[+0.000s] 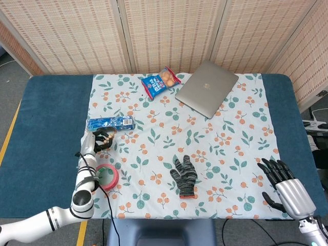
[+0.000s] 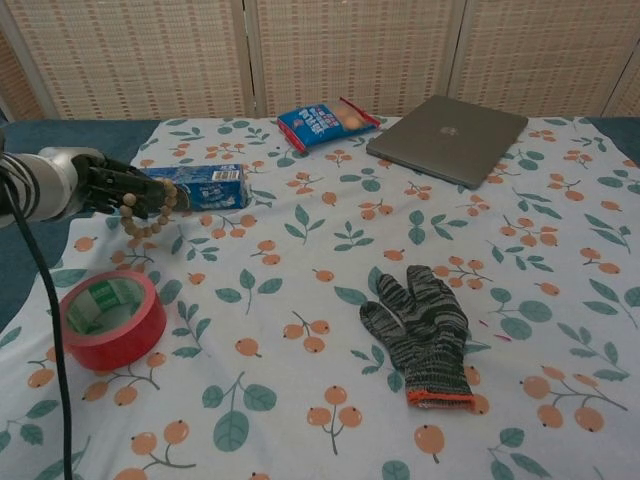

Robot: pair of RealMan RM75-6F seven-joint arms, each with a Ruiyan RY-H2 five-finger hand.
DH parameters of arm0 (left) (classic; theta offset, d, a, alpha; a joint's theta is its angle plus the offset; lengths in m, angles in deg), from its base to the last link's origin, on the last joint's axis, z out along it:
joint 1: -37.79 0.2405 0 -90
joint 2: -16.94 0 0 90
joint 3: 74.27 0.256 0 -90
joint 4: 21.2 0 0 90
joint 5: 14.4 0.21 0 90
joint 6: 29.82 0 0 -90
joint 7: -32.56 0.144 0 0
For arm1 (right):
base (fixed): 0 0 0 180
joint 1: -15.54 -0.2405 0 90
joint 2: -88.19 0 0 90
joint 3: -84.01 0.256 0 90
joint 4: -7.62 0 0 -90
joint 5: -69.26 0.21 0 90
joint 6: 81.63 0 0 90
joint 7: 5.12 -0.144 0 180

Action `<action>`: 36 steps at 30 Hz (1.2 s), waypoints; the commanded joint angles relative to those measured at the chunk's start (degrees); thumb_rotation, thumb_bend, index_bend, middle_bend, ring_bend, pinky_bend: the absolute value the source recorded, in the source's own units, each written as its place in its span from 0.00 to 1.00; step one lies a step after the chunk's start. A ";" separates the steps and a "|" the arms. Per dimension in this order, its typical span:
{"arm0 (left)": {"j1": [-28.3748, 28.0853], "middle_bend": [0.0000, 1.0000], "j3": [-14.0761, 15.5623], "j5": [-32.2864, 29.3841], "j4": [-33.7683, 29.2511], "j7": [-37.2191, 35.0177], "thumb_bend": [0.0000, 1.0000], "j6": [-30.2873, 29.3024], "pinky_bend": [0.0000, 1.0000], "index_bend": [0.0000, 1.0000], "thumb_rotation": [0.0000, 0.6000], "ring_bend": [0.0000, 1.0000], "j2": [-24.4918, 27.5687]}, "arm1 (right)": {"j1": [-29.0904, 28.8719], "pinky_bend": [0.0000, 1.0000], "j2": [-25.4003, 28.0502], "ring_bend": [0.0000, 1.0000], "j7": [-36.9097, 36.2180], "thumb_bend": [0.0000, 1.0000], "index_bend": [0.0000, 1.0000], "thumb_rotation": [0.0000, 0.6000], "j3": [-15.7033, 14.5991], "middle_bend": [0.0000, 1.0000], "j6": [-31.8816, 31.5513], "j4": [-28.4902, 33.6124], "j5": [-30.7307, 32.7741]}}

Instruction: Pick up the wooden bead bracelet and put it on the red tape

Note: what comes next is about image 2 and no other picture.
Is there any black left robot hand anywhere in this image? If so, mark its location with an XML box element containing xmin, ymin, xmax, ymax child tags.
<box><xmin>71</xmin><ymin>152</ymin><xmax>168</xmax><ymax>221</ymax></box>

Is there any wooden bead bracelet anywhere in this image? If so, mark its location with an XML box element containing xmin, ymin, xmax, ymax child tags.
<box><xmin>117</xmin><ymin>179</ymin><xmax>179</xmax><ymax>241</ymax></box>

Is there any blue sandwich cookie package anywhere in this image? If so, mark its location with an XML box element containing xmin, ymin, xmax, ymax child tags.
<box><xmin>138</xmin><ymin>163</ymin><xmax>250</xmax><ymax>213</ymax></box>

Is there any red tape roll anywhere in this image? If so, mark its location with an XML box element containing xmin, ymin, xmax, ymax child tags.
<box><xmin>57</xmin><ymin>271</ymin><xmax>168</xmax><ymax>372</ymax></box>

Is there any blue red snack bag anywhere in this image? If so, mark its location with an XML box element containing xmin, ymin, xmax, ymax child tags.
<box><xmin>276</xmin><ymin>96</ymin><xmax>382</xmax><ymax>155</ymax></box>

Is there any woven folding screen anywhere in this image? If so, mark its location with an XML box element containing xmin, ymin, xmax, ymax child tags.
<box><xmin>0</xmin><ymin>0</ymin><xmax>640</xmax><ymax>123</ymax></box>

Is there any floral fruit print tablecloth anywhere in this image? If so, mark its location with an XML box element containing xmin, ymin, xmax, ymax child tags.
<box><xmin>0</xmin><ymin>115</ymin><xmax>640</xmax><ymax>480</ymax></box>

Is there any grey closed laptop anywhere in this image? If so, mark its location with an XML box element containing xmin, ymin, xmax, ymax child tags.
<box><xmin>365</xmin><ymin>94</ymin><xmax>530</xmax><ymax>191</ymax></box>

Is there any grey knit work glove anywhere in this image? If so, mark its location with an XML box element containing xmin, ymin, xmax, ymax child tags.
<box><xmin>359</xmin><ymin>264</ymin><xmax>476</xmax><ymax>412</ymax></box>

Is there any black cable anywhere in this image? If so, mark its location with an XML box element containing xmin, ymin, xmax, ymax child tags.
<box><xmin>0</xmin><ymin>127</ymin><xmax>76</xmax><ymax>480</ymax></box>

